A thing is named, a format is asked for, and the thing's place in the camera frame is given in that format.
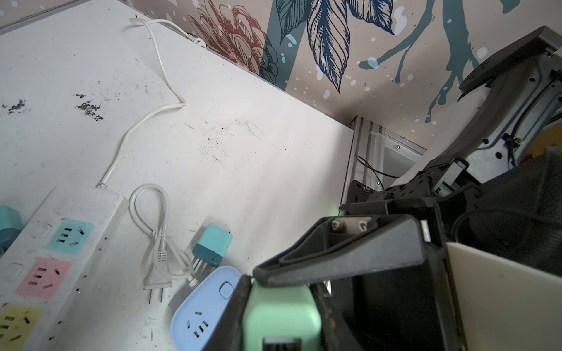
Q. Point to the light green plug adapter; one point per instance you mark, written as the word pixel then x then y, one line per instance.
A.
pixel 285 318

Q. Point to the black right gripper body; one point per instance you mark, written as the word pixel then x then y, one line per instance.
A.
pixel 413 308

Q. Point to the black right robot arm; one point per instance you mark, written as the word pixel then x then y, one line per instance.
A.
pixel 491 196

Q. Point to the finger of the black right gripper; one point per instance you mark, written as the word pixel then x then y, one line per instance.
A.
pixel 346 246

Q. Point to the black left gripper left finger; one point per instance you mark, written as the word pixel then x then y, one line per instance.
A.
pixel 228 333

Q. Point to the white long power strip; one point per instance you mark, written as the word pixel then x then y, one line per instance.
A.
pixel 45 269

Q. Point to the blue rounded power strip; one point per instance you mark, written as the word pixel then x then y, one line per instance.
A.
pixel 197 317

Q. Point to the teal plug adapter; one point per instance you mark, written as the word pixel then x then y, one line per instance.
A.
pixel 208 252
pixel 11 226

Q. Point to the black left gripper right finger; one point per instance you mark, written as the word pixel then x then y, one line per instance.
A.
pixel 335 332

